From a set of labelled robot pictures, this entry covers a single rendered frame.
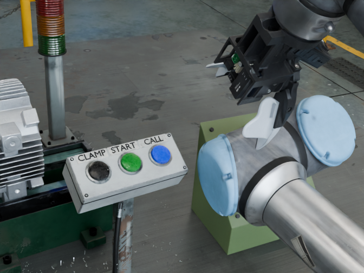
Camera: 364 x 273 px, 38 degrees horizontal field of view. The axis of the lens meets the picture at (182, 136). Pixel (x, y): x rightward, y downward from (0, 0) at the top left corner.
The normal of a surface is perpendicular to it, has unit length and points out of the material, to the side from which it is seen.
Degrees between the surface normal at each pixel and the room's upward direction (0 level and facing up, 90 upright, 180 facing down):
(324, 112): 42
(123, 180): 30
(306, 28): 115
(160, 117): 0
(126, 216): 90
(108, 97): 0
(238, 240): 90
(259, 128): 92
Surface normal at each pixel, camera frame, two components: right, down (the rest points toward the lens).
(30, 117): 0.42, -0.27
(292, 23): -0.52, 0.62
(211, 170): -0.90, 0.25
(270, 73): 0.33, -0.51
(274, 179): 0.19, -0.07
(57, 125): 0.52, 0.47
